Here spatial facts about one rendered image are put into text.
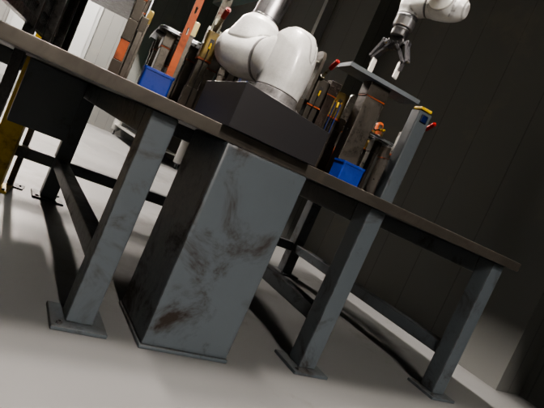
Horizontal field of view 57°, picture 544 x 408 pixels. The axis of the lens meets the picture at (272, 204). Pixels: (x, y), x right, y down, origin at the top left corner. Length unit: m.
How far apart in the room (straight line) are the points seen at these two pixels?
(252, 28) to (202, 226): 0.69
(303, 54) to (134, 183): 0.65
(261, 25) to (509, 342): 2.32
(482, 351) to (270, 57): 2.34
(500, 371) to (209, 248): 2.20
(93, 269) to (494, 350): 2.47
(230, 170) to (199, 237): 0.22
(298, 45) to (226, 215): 0.57
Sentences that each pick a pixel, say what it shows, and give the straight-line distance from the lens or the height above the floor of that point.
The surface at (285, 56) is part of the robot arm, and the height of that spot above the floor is 0.98.
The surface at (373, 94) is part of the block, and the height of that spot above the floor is 1.10.
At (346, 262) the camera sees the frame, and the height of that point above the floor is 0.44.
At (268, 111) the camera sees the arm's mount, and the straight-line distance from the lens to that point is 1.46.
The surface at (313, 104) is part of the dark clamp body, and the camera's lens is 2.23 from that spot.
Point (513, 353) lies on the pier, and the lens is 3.28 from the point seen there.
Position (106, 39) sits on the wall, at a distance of 10.26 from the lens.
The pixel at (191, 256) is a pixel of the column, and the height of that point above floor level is 0.31.
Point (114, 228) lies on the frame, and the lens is 1.48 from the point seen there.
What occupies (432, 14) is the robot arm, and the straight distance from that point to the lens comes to 2.27.
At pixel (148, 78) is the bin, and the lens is 1.82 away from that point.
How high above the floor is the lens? 0.64
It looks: 4 degrees down
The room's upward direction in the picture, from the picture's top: 24 degrees clockwise
